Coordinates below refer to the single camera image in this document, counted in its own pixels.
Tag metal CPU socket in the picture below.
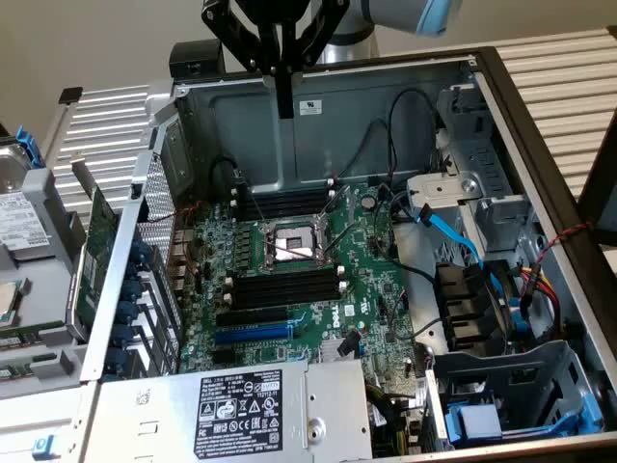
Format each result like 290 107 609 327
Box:
257 211 336 271

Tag thin black wire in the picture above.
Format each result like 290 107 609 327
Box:
335 118 397 179
388 88 441 175

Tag blue plastic disk bracket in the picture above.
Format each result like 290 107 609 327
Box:
13 124 40 170

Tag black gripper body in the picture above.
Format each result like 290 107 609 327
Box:
201 0 351 28

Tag silver finned heatsink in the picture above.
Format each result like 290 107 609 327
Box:
318 337 361 364

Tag open grey PC case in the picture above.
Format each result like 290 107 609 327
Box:
79 45 617 463

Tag long black expansion slot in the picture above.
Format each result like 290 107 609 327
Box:
215 306 291 328

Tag thick black cable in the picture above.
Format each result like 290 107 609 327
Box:
373 185 438 286

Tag blue card retention clip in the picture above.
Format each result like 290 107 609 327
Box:
119 278 145 303
111 322 136 348
104 346 130 372
129 239 153 264
117 299 141 324

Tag yellow red black power wires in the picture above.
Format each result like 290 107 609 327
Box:
518 262 565 339

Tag black RAM slot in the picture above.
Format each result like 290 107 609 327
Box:
230 177 337 204
231 264 341 285
229 279 343 300
231 191 336 210
235 206 335 222
222 281 348 311
235 200 335 216
225 264 346 293

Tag blue plastic latch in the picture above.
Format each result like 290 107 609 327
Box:
32 433 57 462

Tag yellow black wire bundle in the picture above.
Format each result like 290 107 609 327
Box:
364 380 425 457

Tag blue expansion slot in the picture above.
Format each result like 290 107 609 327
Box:
214 323 294 345

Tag black fan shroud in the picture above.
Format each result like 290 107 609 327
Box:
433 262 512 358

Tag green RAM stick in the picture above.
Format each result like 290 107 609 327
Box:
0 325 67 351
0 354 58 382

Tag grey disk bay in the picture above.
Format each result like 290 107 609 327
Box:
423 340 606 452

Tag red black twisted wire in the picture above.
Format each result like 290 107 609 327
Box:
144 201 201 226
529 220 597 271

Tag hard disk white label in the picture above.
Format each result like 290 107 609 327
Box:
0 144 52 264

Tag thin metal locking lever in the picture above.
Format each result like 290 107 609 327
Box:
238 171 274 232
320 222 362 257

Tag silver CPU chip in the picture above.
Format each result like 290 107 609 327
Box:
0 278 31 329

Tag grey metal drive cage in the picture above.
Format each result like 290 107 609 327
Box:
404 60 541 252

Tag blue disk carrier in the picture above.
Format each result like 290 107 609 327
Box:
445 395 604 445

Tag blue SATA wire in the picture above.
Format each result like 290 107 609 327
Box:
417 203 507 314

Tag grey black cable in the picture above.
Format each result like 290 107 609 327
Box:
389 315 443 339

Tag green motherboard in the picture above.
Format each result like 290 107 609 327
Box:
177 180 428 382

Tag green graphics card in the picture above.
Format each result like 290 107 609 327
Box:
65 151 121 343

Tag looped black wire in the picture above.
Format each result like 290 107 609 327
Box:
208 155 243 194

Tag silver power supply unit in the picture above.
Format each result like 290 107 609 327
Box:
79 359 375 463

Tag dark upright panel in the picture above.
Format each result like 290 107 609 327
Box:
577 110 617 247

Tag black box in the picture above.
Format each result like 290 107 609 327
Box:
169 40 227 81

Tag black angled connector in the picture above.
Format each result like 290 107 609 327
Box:
336 330 362 358

